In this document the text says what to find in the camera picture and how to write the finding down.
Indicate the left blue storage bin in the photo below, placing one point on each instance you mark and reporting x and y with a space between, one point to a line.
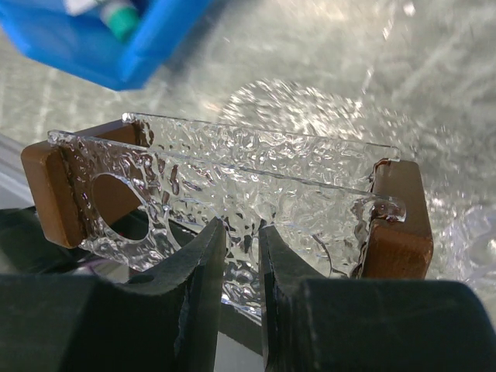
85 47

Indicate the black base frame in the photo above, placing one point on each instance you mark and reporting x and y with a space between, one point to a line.
26 249

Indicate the clear plastic cup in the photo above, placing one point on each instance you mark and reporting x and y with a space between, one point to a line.
470 247

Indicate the green capped tube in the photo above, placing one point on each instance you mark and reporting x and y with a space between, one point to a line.
121 17

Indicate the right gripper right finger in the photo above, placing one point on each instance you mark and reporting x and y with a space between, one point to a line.
314 323

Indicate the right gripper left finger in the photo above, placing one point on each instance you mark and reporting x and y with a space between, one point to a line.
164 319

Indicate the clear acrylic toothbrush holder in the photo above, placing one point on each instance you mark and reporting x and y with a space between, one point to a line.
136 185

